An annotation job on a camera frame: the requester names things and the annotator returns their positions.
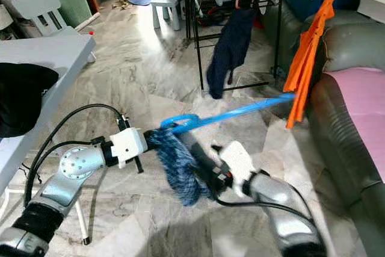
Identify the blue plaid shirt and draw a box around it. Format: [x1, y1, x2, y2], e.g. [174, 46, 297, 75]
[147, 126, 214, 206]

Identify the blue plastic hanger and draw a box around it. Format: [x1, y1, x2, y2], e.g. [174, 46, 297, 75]
[159, 91, 298, 136]

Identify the black garment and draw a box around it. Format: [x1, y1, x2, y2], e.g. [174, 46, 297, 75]
[0, 63, 60, 139]

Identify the navy blue garment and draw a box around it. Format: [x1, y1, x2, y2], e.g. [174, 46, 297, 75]
[206, 7, 256, 99]

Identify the orange t-shirt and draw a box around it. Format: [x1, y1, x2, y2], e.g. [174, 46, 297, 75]
[283, 0, 336, 129]

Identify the grey green leather sofa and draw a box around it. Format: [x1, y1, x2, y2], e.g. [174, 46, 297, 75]
[262, 4, 385, 257]

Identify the pink blanket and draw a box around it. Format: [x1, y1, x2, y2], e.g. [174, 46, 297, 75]
[325, 67, 385, 182]

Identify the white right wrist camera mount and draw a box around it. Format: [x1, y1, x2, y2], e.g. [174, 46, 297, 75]
[218, 141, 254, 182]

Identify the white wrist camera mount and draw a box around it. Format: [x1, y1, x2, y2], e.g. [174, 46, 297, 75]
[218, 141, 254, 182]
[111, 128, 150, 169]

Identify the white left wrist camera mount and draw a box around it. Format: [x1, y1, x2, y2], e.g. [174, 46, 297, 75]
[111, 128, 150, 169]

